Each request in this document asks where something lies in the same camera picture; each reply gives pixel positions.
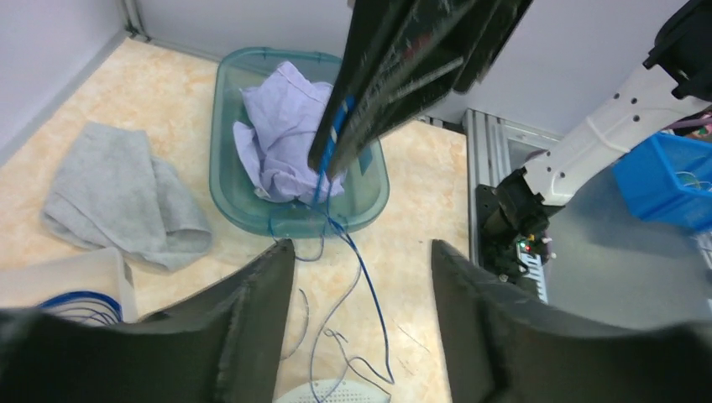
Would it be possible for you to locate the white perforated cable spool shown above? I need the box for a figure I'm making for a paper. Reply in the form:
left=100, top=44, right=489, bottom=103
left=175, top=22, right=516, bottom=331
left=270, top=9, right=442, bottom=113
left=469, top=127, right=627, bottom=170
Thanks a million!
left=274, top=379, right=390, bottom=403

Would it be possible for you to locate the blue plastic crate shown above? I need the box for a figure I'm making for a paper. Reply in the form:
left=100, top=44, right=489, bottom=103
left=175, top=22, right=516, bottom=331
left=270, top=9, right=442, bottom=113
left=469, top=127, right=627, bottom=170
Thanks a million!
left=612, top=133, right=711, bottom=233

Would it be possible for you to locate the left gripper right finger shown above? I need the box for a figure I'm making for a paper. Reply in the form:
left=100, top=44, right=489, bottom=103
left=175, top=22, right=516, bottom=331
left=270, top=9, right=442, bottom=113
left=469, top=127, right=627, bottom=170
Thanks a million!
left=431, top=239, right=711, bottom=402

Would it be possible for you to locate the grey towel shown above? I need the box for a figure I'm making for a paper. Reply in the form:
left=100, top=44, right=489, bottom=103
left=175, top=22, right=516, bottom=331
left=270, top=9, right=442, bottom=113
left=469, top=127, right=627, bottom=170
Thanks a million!
left=40, top=122, right=213, bottom=272

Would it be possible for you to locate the clear plastic container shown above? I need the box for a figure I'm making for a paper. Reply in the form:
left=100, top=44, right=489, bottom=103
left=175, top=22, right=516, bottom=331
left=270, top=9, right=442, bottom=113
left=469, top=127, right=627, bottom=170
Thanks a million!
left=1, top=248, right=139, bottom=326

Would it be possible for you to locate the coiled blue cable in container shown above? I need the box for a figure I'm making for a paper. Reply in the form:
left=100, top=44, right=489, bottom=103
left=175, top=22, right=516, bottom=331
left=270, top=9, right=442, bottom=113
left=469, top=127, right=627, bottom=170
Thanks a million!
left=35, top=290, right=124, bottom=327

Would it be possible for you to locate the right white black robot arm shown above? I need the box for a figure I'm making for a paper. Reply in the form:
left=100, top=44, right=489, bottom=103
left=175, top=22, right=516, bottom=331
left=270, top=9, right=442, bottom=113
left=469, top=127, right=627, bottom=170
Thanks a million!
left=307, top=1, right=711, bottom=244

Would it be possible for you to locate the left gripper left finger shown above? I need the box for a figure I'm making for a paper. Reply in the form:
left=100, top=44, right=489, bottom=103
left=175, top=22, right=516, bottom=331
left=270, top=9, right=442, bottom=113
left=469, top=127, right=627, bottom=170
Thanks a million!
left=1, top=239, right=296, bottom=402

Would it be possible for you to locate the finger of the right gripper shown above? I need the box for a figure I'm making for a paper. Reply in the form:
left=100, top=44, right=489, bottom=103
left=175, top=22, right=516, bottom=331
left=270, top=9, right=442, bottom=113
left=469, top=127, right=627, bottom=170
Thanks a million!
left=327, top=0, right=535, bottom=179
left=307, top=0, right=479, bottom=174

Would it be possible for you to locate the teal plastic basin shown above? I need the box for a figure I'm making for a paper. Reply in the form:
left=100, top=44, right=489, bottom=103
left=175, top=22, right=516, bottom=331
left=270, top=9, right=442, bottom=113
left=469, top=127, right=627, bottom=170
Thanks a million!
left=209, top=47, right=390, bottom=238

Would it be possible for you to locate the white slotted cable duct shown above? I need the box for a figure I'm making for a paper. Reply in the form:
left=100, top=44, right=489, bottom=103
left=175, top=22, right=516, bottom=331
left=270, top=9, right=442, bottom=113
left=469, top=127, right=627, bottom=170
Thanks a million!
left=516, top=241, right=549, bottom=304

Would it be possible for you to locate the thin blue cable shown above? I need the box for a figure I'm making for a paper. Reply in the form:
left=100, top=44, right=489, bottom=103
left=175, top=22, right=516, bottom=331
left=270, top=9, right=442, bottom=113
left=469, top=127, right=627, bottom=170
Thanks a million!
left=266, top=97, right=396, bottom=403

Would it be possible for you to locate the lavender cloth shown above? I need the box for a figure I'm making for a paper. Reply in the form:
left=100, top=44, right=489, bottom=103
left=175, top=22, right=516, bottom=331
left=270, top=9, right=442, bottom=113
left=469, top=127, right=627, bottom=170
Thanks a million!
left=233, top=61, right=345, bottom=204

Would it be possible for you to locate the aluminium frame rail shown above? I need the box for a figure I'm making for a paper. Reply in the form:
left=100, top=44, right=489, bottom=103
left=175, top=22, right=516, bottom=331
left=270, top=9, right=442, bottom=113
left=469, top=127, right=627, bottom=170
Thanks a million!
left=416, top=108, right=563, bottom=268

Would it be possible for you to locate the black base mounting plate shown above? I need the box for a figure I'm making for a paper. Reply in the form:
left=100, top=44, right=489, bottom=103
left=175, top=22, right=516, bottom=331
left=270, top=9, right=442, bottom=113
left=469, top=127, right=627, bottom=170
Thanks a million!
left=474, top=185, right=531, bottom=284

